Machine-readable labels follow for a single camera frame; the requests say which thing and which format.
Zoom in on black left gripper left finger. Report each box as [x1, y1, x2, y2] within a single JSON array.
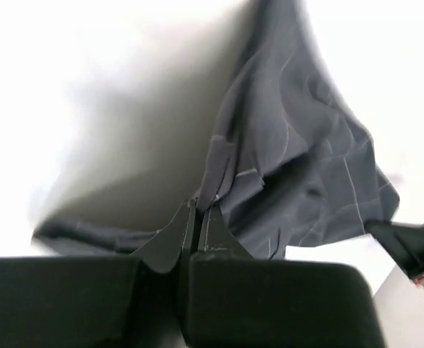
[[134, 199, 196, 274]]

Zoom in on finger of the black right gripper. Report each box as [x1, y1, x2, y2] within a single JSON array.
[[365, 220, 424, 288]]

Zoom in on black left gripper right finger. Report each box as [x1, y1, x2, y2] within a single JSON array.
[[197, 205, 252, 259]]

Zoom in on dark grey checked cloth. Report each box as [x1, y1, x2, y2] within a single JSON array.
[[32, 1, 399, 260]]

